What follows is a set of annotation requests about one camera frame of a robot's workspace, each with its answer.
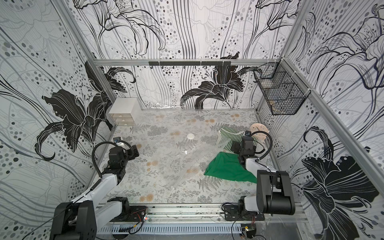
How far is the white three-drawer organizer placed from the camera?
103 cm

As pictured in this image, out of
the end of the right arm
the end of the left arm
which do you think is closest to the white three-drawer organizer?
the end of the left arm

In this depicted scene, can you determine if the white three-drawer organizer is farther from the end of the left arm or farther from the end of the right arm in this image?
the end of the right arm
